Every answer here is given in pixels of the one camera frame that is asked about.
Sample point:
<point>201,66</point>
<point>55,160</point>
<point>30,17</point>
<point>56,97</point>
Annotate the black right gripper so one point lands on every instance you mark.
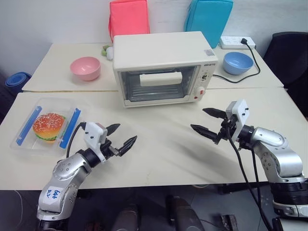
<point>226,131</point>

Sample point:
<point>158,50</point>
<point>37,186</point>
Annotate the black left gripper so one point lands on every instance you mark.
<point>109,148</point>

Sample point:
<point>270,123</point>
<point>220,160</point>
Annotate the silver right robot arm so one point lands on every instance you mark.
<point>284,158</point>

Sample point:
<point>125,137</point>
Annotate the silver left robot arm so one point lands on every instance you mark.
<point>65,173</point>

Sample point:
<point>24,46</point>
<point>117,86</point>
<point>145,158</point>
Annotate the white red oven knob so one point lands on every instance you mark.
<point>200,91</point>

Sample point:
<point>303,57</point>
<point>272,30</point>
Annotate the small oven dial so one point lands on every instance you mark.
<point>205,77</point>

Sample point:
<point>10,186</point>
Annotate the cream toaster oven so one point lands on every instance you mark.
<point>158,50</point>

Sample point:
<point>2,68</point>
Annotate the clear container with blue clips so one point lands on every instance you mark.
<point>24,147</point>

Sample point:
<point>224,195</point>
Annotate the blue container clip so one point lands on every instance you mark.
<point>69,127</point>
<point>27,126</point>

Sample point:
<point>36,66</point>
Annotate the blue bowl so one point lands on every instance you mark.
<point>237,65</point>

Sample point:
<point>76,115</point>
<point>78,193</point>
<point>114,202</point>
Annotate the toy hamburger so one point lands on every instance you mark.
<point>49,125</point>

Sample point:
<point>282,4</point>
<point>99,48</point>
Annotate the pink bowl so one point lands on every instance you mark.
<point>85,69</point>

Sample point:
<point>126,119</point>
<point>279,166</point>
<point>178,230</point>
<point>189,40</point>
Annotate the dark rounded shape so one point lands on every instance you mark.
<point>125,219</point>
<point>185,214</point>

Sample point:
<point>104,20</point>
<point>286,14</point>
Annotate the white power strip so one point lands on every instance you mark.
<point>228,42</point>

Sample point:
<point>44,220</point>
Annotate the small green and white toy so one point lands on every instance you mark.
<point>109,53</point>

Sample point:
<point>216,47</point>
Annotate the black office chair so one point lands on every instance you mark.
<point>288,60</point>

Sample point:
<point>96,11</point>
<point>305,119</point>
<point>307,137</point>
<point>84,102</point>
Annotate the cyan fabric bag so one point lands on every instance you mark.
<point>209,16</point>

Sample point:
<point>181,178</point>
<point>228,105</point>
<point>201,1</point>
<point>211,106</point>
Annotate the blue rolled mat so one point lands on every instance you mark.
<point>16,81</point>

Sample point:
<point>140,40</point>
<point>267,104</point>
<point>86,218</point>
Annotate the pink fabric bag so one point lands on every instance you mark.
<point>128,19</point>

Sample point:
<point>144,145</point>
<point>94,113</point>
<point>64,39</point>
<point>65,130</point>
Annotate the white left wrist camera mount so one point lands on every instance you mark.
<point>92,134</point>

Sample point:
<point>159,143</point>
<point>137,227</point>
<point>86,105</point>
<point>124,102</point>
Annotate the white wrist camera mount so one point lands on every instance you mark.
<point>92,134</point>
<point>240,113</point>

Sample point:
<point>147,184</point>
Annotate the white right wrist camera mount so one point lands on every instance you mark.
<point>240,113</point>

